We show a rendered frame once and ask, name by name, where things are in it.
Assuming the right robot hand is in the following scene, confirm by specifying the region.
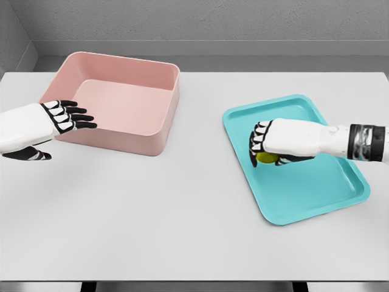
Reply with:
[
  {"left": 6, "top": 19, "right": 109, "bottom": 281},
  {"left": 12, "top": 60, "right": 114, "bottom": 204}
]
[{"left": 248, "top": 118, "right": 323, "bottom": 168}]

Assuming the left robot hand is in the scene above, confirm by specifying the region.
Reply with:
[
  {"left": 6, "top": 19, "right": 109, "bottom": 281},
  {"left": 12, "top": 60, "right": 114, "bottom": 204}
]
[{"left": 0, "top": 100, "right": 98, "bottom": 161}]

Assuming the yellow-green tennis ball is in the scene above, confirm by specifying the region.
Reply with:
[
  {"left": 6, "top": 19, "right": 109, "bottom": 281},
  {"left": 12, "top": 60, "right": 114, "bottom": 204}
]
[{"left": 256, "top": 152, "right": 278, "bottom": 164}]

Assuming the blue plastic tray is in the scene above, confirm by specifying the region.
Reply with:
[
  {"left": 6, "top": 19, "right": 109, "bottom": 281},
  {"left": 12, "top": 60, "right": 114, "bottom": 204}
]
[{"left": 222, "top": 94, "right": 371, "bottom": 227}]

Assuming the pink plastic basket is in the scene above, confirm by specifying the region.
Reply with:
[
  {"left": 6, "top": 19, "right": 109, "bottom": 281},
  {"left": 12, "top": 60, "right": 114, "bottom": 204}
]
[{"left": 37, "top": 51, "right": 181, "bottom": 158}]

